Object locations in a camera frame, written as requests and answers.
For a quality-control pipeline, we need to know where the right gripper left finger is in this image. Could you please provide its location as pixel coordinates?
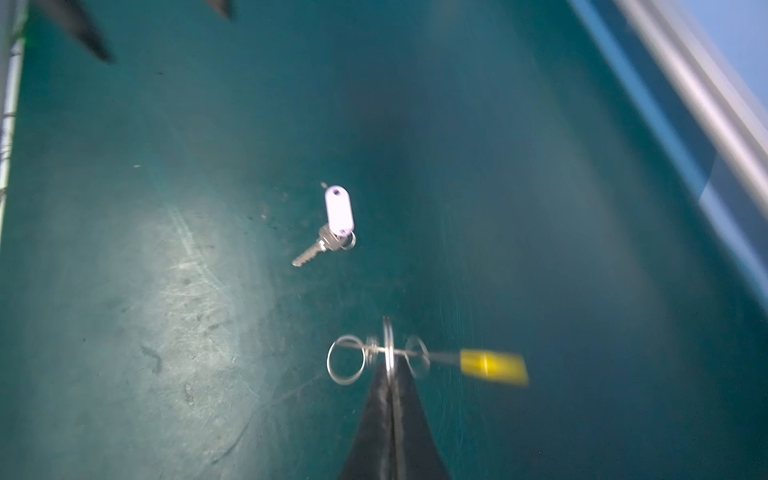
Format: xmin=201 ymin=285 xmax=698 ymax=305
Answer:
xmin=338 ymin=364 xmax=393 ymax=480

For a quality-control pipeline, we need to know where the right floor aluminium rail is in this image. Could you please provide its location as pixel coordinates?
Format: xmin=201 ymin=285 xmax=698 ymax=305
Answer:
xmin=570 ymin=1 xmax=767 ymax=301

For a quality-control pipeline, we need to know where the large keyring with yellow grip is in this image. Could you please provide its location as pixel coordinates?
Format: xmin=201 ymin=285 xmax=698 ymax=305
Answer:
xmin=325 ymin=317 xmax=530 ymax=387

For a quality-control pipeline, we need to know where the left floor aluminium rail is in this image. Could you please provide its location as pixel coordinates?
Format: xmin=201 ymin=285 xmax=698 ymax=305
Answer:
xmin=1 ymin=0 xmax=28 ymax=221

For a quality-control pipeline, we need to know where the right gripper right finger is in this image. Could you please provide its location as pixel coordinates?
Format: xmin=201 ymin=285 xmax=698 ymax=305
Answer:
xmin=392 ymin=362 xmax=450 ymax=479

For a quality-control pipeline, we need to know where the silver key with white tag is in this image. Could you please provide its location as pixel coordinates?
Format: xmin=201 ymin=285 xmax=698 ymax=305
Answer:
xmin=292 ymin=185 xmax=357 ymax=268

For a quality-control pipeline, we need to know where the floor aluminium rail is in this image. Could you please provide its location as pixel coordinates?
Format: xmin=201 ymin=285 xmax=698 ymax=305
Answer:
xmin=570 ymin=1 xmax=767 ymax=301
xmin=1 ymin=0 xmax=28 ymax=221

